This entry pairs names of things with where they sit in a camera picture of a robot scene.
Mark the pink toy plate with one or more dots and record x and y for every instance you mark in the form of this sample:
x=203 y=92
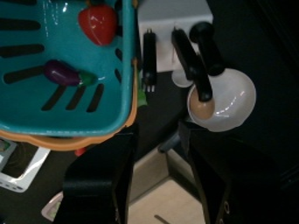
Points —
x=51 y=208

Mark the white utensil holder block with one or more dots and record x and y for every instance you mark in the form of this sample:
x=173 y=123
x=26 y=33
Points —
x=171 y=14

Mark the white toy stove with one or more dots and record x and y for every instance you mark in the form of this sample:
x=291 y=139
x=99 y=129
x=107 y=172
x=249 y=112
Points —
x=23 y=178

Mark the green toy vegetable piece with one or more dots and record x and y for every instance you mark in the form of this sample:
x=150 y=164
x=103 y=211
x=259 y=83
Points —
x=142 y=99

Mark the purple toy eggplant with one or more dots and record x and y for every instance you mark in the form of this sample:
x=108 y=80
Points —
x=60 y=73

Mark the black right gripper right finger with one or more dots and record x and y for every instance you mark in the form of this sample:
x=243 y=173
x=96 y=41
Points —
x=213 y=175

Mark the small white utensil head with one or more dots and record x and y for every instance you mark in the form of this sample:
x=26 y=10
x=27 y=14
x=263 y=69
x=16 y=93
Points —
x=179 y=79

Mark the small red toy piece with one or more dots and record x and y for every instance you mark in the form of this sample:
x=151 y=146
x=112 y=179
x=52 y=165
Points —
x=80 y=151

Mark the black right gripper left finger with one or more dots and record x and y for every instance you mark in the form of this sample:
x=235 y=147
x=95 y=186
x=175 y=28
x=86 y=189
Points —
x=98 y=180

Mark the red toy strawberry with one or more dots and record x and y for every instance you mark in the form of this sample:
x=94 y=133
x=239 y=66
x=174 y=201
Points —
x=98 y=23

